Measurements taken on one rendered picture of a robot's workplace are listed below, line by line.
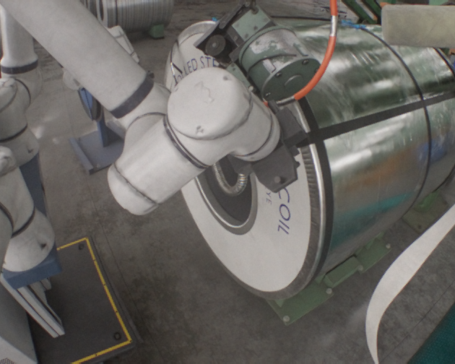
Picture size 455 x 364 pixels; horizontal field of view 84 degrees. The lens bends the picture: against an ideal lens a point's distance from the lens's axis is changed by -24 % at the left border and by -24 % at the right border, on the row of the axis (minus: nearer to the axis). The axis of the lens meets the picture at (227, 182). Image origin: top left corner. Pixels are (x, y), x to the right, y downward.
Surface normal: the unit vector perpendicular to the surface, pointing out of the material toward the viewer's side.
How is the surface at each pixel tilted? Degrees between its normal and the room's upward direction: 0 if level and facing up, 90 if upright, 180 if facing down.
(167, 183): 91
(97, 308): 0
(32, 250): 68
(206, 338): 0
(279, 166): 49
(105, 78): 84
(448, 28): 81
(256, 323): 0
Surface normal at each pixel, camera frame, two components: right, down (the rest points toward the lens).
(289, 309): 0.05, -0.76
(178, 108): -0.40, -0.14
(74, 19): 0.72, 0.11
